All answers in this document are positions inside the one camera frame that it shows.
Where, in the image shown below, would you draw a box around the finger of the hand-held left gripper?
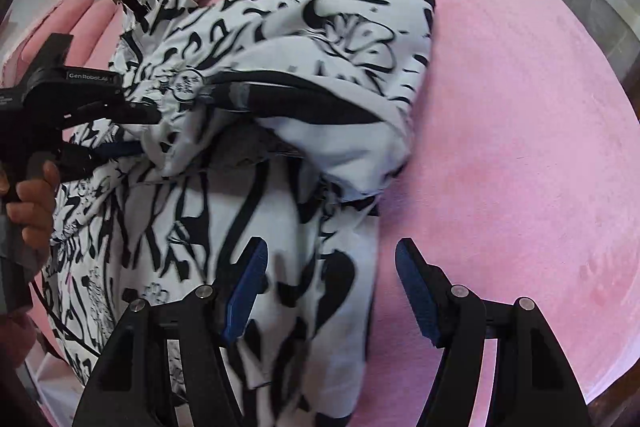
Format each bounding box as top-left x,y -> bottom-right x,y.
54,142 -> 149,172
62,99 -> 163,131

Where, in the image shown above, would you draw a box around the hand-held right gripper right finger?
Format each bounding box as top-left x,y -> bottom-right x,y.
395,238 -> 591,427

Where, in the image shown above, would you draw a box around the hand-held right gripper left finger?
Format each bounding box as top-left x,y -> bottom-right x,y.
72,237 -> 271,427

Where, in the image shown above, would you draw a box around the black and white printed pants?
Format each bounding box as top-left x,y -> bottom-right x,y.
40,0 -> 437,427

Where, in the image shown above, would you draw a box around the person's left hand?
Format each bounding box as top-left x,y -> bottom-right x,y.
0,159 -> 62,269

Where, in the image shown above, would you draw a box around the pink pillow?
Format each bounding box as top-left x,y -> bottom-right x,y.
7,0 -> 97,68
67,1 -> 122,72

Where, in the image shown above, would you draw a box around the pink bed sheet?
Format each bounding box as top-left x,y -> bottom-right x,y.
0,0 -> 640,427

